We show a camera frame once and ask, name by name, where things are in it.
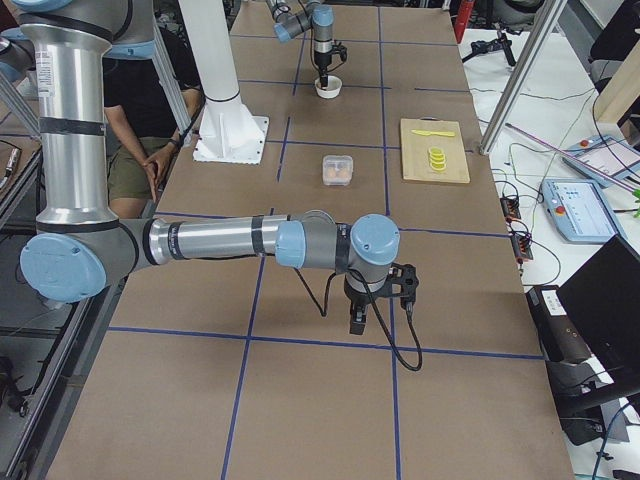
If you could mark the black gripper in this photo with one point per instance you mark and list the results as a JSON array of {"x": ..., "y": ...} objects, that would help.
[
  {"x": 323, "y": 59},
  {"x": 357, "y": 301}
]

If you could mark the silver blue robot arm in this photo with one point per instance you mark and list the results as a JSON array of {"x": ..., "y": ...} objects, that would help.
[
  {"x": 82, "y": 246},
  {"x": 314, "y": 16}
]

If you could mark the clear plastic egg box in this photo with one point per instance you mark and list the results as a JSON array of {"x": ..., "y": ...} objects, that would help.
[{"x": 338, "y": 162}]

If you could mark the black box with label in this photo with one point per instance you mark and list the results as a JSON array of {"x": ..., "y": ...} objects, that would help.
[{"x": 559, "y": 336}]

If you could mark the white ceramic bowl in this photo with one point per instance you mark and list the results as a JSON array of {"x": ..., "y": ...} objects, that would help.
[{"x": 333, "y": 89}]

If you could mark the yellow plastic knife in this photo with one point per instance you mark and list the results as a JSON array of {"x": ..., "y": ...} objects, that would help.
[{"x": 427, "y": 133}]

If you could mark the wooden cutting board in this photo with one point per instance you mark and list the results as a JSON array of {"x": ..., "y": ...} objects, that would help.
[{"x": 415, "y": 157}]

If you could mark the yellow lemon slice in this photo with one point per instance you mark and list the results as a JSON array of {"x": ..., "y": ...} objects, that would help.
[
  {"x": 435, "y": 152},
  {"x": 437, "y": 166}
]

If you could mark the orange circuit board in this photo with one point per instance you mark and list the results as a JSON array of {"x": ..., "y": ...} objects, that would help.
[
  {"x": 510, "y": 208},
  {"x": 521, "y": 245}
]

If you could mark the seated person in black shirt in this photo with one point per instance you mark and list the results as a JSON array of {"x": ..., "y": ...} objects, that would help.
[{"x": 139, "y": 114}]

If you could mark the blue teach pendant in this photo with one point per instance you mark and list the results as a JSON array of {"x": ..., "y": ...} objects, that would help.
[{"x": 580, "y": 211}]

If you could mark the black monitor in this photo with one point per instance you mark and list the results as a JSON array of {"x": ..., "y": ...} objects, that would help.
[{"x": 602, "y": 300}]

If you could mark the purple rod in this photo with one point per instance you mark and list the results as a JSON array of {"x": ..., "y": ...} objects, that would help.
[{"x": 567, "y": 155}]

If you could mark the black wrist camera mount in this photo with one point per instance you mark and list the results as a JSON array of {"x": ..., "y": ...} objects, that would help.
[{"x": 401, "y": 282}]

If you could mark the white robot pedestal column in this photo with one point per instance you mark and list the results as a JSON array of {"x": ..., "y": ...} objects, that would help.
[{"x": 228, "y": 132}]

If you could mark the black camera tripod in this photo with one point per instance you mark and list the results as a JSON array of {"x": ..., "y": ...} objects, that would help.
[{"x": 500, "y": 43}]

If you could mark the aluminium frame post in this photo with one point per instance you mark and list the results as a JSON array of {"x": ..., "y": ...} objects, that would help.
[{"x": 543, "y": 26}]

